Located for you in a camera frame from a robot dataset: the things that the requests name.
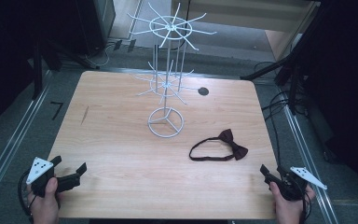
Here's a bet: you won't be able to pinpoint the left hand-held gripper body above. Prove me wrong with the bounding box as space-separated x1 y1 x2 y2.
26 157 82 198

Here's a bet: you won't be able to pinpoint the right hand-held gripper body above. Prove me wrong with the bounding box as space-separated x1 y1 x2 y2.
264 166 328 202

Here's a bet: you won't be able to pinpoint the dark red bow tie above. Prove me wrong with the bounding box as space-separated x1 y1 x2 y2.
188 128 250 162

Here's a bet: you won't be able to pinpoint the white wire display rack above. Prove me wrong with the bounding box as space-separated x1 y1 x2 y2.
127 2 217 139

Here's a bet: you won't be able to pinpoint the person's right hand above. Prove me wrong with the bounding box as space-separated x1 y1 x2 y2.
268 181 316 224

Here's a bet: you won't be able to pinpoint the person's left hand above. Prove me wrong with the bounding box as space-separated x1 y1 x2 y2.
27 176 61 224

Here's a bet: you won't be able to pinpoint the black metal stand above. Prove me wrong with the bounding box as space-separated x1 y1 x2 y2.
32 38 45 101

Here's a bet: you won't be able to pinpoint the black tripod stand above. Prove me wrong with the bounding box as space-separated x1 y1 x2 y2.
240 3 324 116

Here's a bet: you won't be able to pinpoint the black cabinet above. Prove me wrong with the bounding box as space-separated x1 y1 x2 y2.
74 0 117 56

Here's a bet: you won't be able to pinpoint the light wooden furniture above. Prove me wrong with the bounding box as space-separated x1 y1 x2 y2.
171 0 322 62

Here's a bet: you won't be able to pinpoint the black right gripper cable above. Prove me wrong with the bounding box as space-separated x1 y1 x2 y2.
299 183 313 224

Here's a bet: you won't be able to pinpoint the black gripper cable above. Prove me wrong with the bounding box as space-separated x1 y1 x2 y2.
299 183 313 224
17 169 35 224

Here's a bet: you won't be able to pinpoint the metal floor rail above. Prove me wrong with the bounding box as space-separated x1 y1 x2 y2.
282 104 339 224
0 69 54 216

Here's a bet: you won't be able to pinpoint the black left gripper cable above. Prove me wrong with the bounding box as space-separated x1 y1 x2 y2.
17 169 35 224

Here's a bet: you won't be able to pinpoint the black floor cables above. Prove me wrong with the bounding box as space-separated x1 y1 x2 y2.
254 60 296 157

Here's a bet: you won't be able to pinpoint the white floor cable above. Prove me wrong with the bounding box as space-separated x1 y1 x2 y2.
84 42 112 68

